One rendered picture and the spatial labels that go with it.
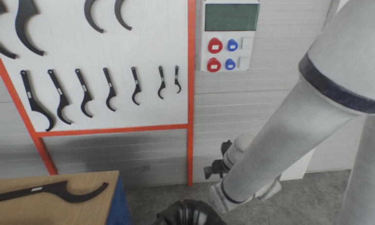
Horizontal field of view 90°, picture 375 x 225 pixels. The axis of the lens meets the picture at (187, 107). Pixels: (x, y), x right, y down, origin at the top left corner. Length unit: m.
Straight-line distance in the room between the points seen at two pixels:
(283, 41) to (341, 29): 1.56
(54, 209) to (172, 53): 1.23
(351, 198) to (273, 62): 1.46
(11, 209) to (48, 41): 1.08
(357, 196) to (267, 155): 0.18
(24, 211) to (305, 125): 1.36
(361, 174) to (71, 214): 1.20
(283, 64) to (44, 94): 2.02
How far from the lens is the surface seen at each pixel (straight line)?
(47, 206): 1.37
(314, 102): 0.30
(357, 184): 0.49
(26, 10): 1.71
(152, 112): 1.75
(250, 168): 0.45
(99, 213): 1.21
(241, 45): 1.49
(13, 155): 2.53
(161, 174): 2.31
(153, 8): 1.51
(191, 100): 1.69
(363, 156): 0.47
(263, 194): 0.71
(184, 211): 1.51
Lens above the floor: 1.90
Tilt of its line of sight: 29 degrees down
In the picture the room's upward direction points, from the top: straight up
